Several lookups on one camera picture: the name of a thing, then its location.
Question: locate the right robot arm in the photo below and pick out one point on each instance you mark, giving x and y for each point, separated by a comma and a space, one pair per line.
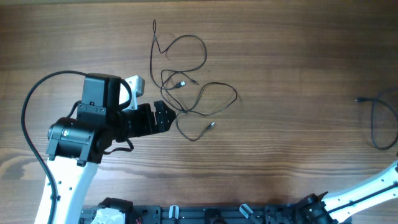
337, 207

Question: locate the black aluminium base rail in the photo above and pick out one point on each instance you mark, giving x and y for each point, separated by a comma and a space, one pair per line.
278, 214

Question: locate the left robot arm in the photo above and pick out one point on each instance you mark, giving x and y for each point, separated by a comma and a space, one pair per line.
76, 145

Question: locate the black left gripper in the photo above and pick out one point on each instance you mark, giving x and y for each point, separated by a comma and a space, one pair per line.
148, 127

